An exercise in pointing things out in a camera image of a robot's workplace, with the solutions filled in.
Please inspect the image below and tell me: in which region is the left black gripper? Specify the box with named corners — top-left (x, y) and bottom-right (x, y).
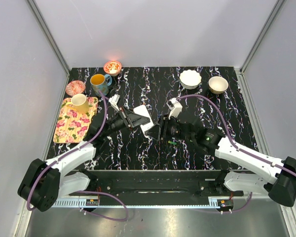
top-left (102, 106), bottom-right (150, 138)

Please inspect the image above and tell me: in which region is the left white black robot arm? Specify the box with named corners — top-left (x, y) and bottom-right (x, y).
top-left (17, 105), bottom-right (153, 212)

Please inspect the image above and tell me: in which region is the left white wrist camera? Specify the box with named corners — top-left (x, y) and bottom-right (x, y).
top-left (109, 94), bottom-right (120, 112)

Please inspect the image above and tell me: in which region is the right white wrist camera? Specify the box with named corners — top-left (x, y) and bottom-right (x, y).
top-left (167, 98), bottom-right (183, 119)

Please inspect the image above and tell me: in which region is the white remote control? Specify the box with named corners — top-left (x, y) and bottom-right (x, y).
top-left (133, 105), bottom-right (154, 138)

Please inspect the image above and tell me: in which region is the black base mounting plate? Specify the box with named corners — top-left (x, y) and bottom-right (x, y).
top-left (81, 170), bottom-right (244, 197)

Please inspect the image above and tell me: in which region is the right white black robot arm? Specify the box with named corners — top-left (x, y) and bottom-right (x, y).
top-left (144, 117), bottom-right (296, 207)

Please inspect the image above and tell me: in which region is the floral pink tray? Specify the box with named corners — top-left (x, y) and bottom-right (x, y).
top-left (53, 97), bottom-right (98, 144)

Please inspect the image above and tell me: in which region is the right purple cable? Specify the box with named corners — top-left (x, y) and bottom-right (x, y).
top-left (176, 95), bottom-right (296, 214)

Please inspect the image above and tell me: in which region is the white slotted cable duct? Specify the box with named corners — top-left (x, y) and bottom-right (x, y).
top-left (52, 197), bottom-right (221, 209)

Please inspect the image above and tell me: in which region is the red patterned saucer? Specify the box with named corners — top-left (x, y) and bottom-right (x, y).
top-left (65, 80), bottom-right (86, 97)

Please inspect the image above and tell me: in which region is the blue mug yellow inside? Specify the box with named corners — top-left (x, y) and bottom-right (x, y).
top-left (90, 74), bottom-right (112, 97)

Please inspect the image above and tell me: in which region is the red patterned small bowl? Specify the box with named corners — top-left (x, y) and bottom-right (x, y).
top-left (104, 60), bottom-right (122, 77)

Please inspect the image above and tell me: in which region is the beige round bowl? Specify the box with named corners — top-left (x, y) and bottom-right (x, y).
top-left (208, 76), bottom-right (229, 94)

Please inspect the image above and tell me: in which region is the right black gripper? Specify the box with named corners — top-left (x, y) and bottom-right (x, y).
top-left (146, 114), bottom-right (194, 142)

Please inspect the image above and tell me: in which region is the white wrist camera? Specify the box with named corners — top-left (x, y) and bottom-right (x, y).
top-left (167, 98), bottom-right (183, 119)
top-left (109, 94), bottom-right (120, 112)

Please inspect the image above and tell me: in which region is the white scalloped bowl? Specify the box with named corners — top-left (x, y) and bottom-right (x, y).
top-left (179, 70), bottom-right (202, 89)

